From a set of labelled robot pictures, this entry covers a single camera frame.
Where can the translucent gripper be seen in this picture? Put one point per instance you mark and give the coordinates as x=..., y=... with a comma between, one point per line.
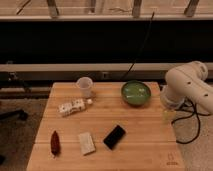
x=168, y=115

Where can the green ceramic bowl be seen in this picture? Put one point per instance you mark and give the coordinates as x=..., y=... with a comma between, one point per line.
x=135, y=93

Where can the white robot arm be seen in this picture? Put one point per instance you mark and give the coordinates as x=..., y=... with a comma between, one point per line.
x=187, y=81

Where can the black smartphone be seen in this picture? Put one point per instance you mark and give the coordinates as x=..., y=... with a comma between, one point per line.
x=114, y=137

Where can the beige rectangular sponge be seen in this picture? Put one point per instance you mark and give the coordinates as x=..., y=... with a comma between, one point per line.
x=86, y=143

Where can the clear plastic cup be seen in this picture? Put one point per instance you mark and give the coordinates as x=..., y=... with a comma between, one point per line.
x=85, y=85

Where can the dark red chili pepper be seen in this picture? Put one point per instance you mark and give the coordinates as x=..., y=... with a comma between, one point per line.
x=55, y=144

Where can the black office chair base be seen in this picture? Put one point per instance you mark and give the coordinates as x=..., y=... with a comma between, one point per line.
x=22, y=115

